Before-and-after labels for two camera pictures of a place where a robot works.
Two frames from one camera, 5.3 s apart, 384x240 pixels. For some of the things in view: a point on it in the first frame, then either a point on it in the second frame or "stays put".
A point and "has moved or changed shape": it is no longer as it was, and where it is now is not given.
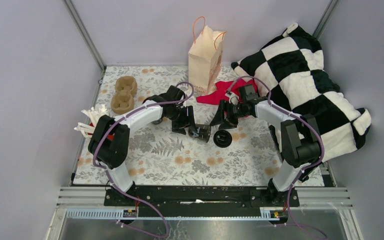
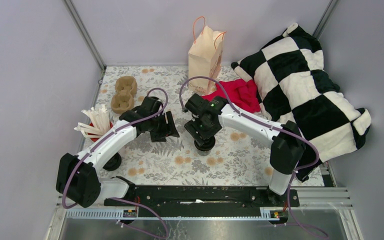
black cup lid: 222,138 → 208,144
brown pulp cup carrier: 123,102 stays put
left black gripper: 187,121 → 160,136
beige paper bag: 204,56 stays put
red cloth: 222,89 stays put
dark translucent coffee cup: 201,132 has moved or changed shape
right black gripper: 219,117 → 192,127
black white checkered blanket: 289,71 stays put
